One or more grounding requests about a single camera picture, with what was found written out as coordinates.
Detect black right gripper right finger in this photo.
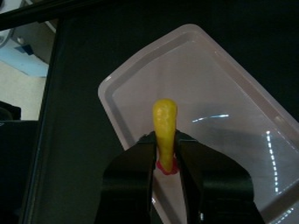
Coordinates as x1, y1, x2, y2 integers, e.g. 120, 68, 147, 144
172, 129, 267, 224

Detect light blue box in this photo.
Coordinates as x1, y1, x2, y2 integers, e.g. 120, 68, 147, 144
0, 43, 51, 79

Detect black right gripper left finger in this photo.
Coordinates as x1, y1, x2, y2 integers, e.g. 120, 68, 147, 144
94, 131, 159, 224

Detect black chair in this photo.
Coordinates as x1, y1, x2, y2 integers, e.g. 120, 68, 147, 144
0, 101, 23, 122

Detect black frame post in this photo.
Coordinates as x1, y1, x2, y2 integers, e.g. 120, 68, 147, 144
0, 0, 130, 224

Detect pink rectangular plastic plate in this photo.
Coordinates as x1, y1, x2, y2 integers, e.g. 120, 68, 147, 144
98, 24, 299, 224

